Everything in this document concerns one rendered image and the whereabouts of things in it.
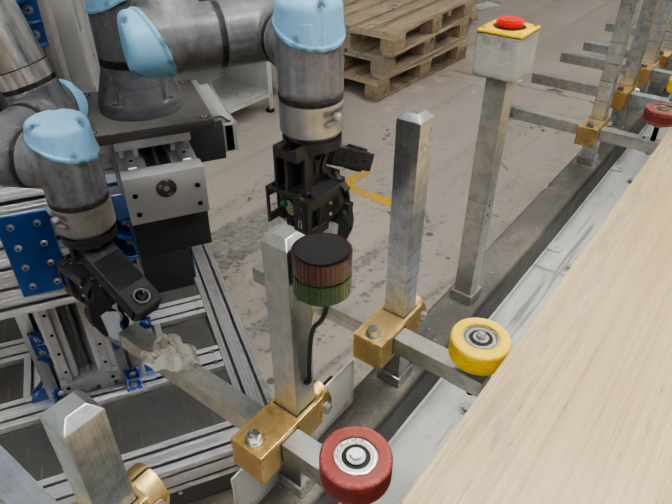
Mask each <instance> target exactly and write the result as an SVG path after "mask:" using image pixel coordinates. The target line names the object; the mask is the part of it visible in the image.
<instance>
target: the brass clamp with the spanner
mask: <svg viewBox="0 0 672 504"><path fill-rule="evenodd" d="M331 403H332V399H331V395H330V393H329V391H328V389H327V388H326V387H325V386H324V385H323V384H322V383H321V382H320V381H319V380H317V379H315V378H314V399H313V400H312V401H311V402H310V403H309V404H308V405H307V406H306V407H305V408H304V409H303V410H302V411H301V412H300V413H299V414H298V415H297V416H296V415H295V414H293V413H291V412H290V411H288V410H287V409H285V408H284V407H282V406H280V405H279V404H277V403H276V399H275V397H274V398H273V399H272V400H271V401H270V402H269V403H268V404H267V405H266V406H265V407H264V408H263V409H261V410H260V411H259V412H258V413H257V414H256V415H255V416H254V417H253V418H252V419H251V420H250V421H249V422H247V423H246V424H245V425H244V426H243V427H242V428H241V429H240V430H239V431H238V432H237V433H236V434H235V435H233V436H232V437H231V444H232V450H233V456H234V462H235V464H237V465H238V466H239V467H241V468H242V469H243V470H245V471H246V472H247V473H249V474H250V475H252V476H253V477H254V478H256V479H257V480H258V481H260V482H261V483H262V484H265V483H266V482H267V481H268V480H269V478H270V477H271V476H272V475H273V474H274V473H275V472H276V471H277V470H278V469H279V468H280V467H281V466H282V465H283V464H284V463H285V461H284V460H283V455H282V444H283V443H284V442H285V441H286V440H287V439H288V438H289V437H290V436H291V435H292V434H293V433H294V432H295V431H296V430H297V429H299V430H300V431H302V432H303V433H305V434H306V435H308V436H310V435H311V434H312V433H313V432H314V431H315V430H316V429H317V428H318V427H319V426H320V425H321V424H322V423H323V414H324V413H325V414H326V415H328V414H329V413H330V412H331V409H332V405H331ZM256 428H257V430H258V431H259V432H260V433H261V435H262V437H263V441H262V443H261V445H259V446H258V447H255V448H251V447H248V446H247V445H246V444H245V435H246V434H247V432H248V430H249V429H256Z"/></svg>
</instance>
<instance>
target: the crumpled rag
mask: <svg viewBox="0 0 672 504"><path fill-rule="evenodd" d="M154 341H155V342H154V347H153V348H152V349H145V350H144V351H142V352H141V354H140V358H141V359H142V363H143V364H145V365H147V366H149V367H150V368H152V369H153V370H154V371H155V372H157V371H158V370H159V371H160V369H166V370H167V369H168V370H169V371H170V372H171V371H173V372H174V371H176V372H178V371H179V370H181V371H182V370H183V369H184V370H186V371H189V370H192V367H193V365H194V363H195V362H200V360H199V359H198V357H197V354H196V350H197V349H196V348H195V347H194V346H193V345H191V344H186V343H185V344H183V343H182V340H181V337H180V336H179V335H177V334H174V333H171V334H168V335H166V334H164V333H163V334H162V336H158V337H157V338H156V339H155V340H154Z"/></svg>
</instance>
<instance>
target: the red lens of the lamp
mask: <svg viewBox="0 0 672 504"><path fill-rule="evenodd" d="M312 234H317V233H312ZM312 234H308V235H312ZM308 235H305V236H303V237H306V236H308ZM333 235H336V234H333ZM336 236H339V235H336ZM303 237H301V238H299V239H298V240H296V241H295V242H294V244H293V245H292V247H291V263H292V272H293V275H294V276H295V277H296V278H297V279H298V280H299V281H301V282H302V283H305V284H307V285H311V286H317V287H326V286H332V285H336V284H339V283H341V282H343V281H344V280H346V279H347V278H348V277H349V276H350V274H351V272H352V256H353V248H352V245H351V244H350V242H349V241H348V240H347V239H345V238H344V237H342V236H339V237H341V238H343V239H344V240H345V241H346V242H347V243H348V245H349V247H350V248H349V250H350V253H349V254H348V258H347V257H346V258H345V259H344V260H343V261H341V262H339V263H337V264H334V265H332V266H328V267H327V266H325V267H321V266H318V267H317V266H316V267H315V266H312V265H311V266H309V265H306V263H302V262H301V261H299V259H298V258H297V259H296V256H294V255H295V254H294V253H293V252H294V249H293V248H295V247H294V245H296V243H297V242H298V241H299V240H300V239H302V238H303Z"/></svg>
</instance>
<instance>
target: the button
mask: <svg viewBox="0 0 672 504"><path fill-rule="evenodd" d="M524 22H525V21H524V20H523V18H521V17H518V16H510V15H506V16H500V17H499V18H497V20H496V24H497V25H498V26H499V27H502V28H507V29H517V28H521V27H522V26H524Z"/></svg>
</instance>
